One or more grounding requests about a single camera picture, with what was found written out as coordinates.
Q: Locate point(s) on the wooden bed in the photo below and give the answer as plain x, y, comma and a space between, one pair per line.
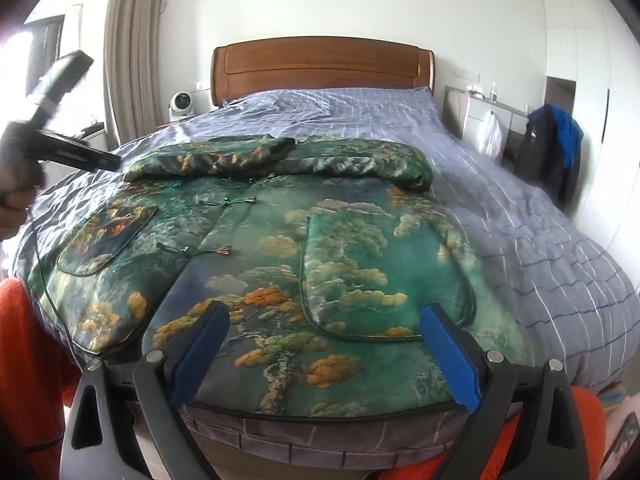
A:
320, 67

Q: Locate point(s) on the bed with blue checked cover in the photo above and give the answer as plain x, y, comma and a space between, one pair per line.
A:
525, 220

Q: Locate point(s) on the beige curtain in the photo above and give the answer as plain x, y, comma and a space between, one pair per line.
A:
132, 55

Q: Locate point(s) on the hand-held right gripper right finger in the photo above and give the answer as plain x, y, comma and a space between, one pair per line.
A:
450, 355

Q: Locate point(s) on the window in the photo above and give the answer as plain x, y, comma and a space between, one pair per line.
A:
42, 60

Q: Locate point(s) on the blue garment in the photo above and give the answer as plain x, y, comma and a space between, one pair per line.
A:
567, 132

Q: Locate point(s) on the white wall socket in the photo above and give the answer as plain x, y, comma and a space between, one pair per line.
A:
468, 77

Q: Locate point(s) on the white window seat cabinet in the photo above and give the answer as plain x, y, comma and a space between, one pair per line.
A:
97, 141

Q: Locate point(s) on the wooden nightstand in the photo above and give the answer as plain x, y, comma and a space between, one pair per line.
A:
167, 125

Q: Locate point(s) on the person's left hand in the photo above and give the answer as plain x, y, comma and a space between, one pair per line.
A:
12, 215

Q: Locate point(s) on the dark jacket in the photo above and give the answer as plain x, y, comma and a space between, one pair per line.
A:
542, 155

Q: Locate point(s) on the white plastic bag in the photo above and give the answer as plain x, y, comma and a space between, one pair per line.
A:
491, 135

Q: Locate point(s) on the green printed satin jacket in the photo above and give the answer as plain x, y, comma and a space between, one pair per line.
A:
325, 270

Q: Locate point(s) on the person's orange fleece garment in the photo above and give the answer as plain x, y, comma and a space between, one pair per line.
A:
30, 360

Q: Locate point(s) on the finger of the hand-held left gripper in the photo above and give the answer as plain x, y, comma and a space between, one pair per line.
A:
62, 85
80, 152

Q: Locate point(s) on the white desk fan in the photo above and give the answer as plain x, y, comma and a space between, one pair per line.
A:
181, 105

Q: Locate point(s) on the grey dresser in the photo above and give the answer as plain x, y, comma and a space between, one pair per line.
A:
470, 120

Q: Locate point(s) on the white box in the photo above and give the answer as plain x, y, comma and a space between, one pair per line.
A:
475, 93

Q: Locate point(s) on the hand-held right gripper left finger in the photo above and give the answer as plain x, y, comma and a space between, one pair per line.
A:
202, 347

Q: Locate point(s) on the white wardrobe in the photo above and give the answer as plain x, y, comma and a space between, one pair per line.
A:
605, 110

